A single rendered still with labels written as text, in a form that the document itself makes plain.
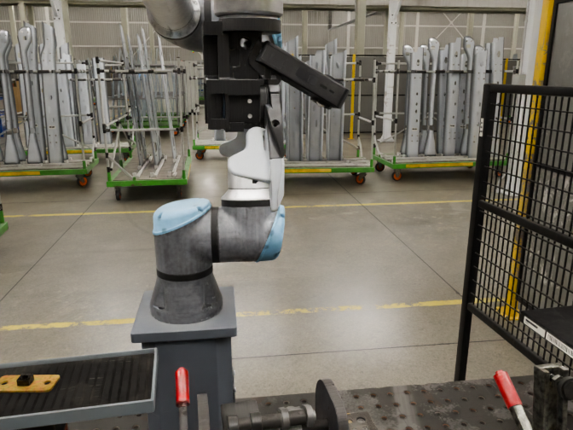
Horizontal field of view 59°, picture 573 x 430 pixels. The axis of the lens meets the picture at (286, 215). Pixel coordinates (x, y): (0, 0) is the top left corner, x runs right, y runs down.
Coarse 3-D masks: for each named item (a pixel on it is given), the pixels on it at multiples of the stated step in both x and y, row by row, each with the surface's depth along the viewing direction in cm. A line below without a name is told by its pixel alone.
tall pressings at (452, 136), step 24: (408, 48) 790; (456, 48) 776; (480, 48) 807; (480, 72) 766; (408, 96) 783; (432, 96) 786; (456, 96) 789; (480, 96) 770; (408, 120) 789; (432, 120) 793; (456, 120) 797; (408, 144) 793; (432, 144) 797; (456, 144) 830
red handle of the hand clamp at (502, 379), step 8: (496, 376) 77; (504, 376) 76; (496, 384) 77; (504, 384) 76; (512, 384) 76; (504, 392) 75; (512, 392) 75; (504, 400) 75; (512, 400) 74; (520, 400) 74; (512, 408) 74; (520, 408) 74; (512, 416) 74; (520, 416) 73; (520, 424) 72; (528, 424) 72
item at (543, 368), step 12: (540, 372) 66; (552, 372) 66; (564, 372) 66; (540, 384) 66; (552, 384) 65; (564, 384) 63; (540, 396) 66; (552, 396) 67; (564, 396) 63; (540, 408) 66; (552, 408) 67; (564, 408) 66; (540, 420) 66; (552, 420) 67; (564, 420) 67
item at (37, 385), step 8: (8, 376) 73; (16, 376) 73; (24, 376) 72; (32, 376) 72; (40, 376) 73; (48, 376) 73; (56, 376) 73; (0, 384) 72; (8, 384) 72; (16, 384) 72; (24, 384) 71; (32, 384) 72; (40, 384) 72; (48, 384) 72
